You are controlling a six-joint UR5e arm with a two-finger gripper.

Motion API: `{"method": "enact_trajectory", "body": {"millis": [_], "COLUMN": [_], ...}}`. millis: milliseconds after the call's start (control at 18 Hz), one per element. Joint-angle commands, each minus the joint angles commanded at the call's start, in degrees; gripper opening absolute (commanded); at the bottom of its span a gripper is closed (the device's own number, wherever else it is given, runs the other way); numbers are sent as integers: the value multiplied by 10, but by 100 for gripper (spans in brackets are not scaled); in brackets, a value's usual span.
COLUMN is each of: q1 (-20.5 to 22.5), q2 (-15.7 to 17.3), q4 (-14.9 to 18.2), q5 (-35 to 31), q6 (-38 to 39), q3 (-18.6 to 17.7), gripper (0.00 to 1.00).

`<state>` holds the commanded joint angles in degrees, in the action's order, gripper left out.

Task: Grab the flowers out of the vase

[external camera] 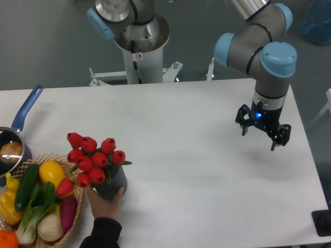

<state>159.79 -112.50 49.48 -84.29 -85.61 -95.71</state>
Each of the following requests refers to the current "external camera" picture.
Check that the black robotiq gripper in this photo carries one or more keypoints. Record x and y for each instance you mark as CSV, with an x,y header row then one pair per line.
x,y
265,120

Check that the dark grey ribbed vase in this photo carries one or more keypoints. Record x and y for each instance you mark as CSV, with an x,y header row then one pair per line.
x,y
115,179

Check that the red tulip bouquet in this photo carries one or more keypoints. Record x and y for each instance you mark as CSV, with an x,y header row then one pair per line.
x,y
94,162

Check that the black sleeved forearm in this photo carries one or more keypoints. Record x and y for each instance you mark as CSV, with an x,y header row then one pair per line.
x,y
105,233

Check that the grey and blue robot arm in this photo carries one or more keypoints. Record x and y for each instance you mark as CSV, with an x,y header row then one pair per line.
x,y
256,52

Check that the person's hand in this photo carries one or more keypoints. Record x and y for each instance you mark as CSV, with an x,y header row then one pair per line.
x,y
105,212

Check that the blue transparent container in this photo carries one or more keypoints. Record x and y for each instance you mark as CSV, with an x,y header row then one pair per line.
x,y
315,24

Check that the black device at edge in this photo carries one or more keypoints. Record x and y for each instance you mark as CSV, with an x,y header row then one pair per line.
x,y
321,219

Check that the purple eggplant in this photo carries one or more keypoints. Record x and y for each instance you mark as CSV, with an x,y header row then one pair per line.
x,y
68,212

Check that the yellow mango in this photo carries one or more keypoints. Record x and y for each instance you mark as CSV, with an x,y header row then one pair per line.
x,y
51,171

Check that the green bok choy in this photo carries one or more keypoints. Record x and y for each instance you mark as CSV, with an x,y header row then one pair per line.
x,y
41,200

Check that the white onion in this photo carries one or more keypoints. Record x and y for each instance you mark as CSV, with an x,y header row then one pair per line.
x,y
50,229

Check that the green cucumber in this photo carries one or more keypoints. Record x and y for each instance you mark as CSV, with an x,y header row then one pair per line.
x,y
26,186

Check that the woven wicker basket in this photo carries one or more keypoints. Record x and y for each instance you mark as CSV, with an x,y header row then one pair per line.
x,y
78,193

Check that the bread roll in pan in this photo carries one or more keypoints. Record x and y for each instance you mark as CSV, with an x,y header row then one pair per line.
x,y
11,152

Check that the yellow bell pepper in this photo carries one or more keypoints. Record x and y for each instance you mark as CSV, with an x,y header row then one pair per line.
x,y
8,211

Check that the orange fruit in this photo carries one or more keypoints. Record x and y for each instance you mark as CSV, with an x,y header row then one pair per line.
x,y
9,239

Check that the white chair frame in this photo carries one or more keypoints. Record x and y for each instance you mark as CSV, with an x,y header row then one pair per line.
x,y
317,118

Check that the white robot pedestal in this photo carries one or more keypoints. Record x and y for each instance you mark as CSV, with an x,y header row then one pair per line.
x,y
142,49

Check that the blue handled saucepan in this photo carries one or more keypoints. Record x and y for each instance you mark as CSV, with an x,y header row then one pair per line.
x,y
13,133

